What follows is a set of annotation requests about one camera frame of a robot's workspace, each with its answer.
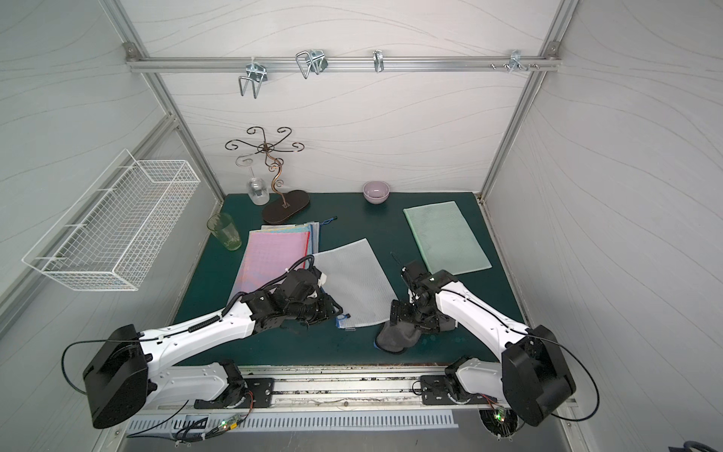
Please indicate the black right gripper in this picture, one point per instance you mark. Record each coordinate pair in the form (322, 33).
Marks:
(404, 313)

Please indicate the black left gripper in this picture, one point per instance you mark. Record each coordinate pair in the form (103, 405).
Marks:
(327, 308)

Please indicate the grey blue microfibre cloth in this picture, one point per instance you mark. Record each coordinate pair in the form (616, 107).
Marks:
(399, 337)

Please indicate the pink mesh document bag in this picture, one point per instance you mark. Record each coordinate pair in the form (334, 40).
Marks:
(268, 254)

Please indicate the blue zipper document bag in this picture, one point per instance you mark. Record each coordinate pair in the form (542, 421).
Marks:
(357, 282)

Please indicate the green mesh document bag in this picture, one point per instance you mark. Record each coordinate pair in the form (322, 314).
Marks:
(445, 239)

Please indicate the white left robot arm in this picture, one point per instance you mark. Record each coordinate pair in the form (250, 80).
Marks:
(134, 370)

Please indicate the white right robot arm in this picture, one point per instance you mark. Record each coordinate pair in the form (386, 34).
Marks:
(531, 376)

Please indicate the dark oval stand base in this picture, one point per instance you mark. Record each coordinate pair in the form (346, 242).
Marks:
(289, 203)

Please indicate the green plastic cup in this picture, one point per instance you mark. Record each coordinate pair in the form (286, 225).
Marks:
(223, 228)

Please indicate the hanging wine glass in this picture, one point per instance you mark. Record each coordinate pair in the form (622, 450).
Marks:
(256, 186)

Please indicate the lilac ceramic bowl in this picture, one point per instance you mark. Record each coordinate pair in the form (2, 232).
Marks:
(376, 192)

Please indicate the white vent strip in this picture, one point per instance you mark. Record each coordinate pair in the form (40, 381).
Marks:
(299, 421)

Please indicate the metal hook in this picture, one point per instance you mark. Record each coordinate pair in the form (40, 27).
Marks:
(378, 61)
(311, 61)
(253, 79)
(515, 63)

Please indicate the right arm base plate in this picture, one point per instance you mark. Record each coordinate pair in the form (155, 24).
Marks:
(437, 390)

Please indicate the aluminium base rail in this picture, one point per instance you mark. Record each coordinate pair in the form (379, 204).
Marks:
(323, 387)

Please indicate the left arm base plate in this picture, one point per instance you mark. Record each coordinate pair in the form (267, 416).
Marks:
(252, 393)

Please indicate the white wire basket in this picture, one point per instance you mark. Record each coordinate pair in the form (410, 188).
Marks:
(108, 239)

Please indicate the aluminium top cross rail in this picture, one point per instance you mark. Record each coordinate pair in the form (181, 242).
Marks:
(338, 64)

